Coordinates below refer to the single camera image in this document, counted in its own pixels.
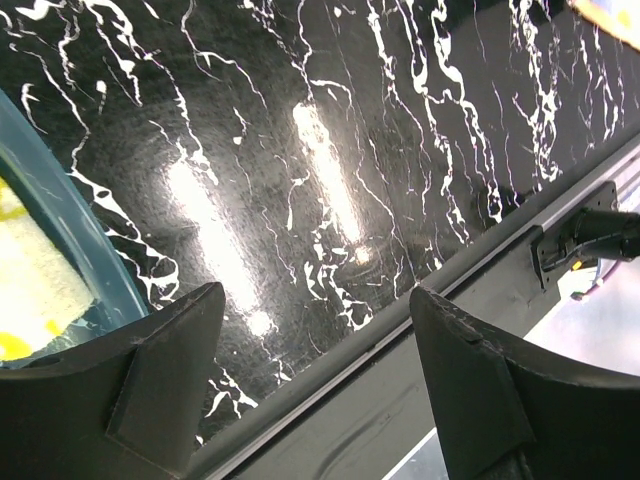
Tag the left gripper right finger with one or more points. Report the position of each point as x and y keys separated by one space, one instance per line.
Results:
x=505 y=408

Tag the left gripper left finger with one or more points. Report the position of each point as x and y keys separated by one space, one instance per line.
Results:
x=125 y=405

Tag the yellow white patterned towel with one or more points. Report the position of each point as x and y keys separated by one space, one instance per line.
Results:
x=41 y=293

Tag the blue transparent plastic bin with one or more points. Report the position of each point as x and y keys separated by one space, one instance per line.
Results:
x=40 y=182

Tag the orange blue dotted towel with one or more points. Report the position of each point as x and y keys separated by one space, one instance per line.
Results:
x=619 y=18

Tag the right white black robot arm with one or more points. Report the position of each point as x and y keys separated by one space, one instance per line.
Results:
x=600 y=234

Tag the black marble pattern mat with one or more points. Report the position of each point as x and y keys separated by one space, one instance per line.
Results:
x=317 y=158

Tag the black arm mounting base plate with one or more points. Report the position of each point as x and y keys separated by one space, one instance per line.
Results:
x=374 y=419

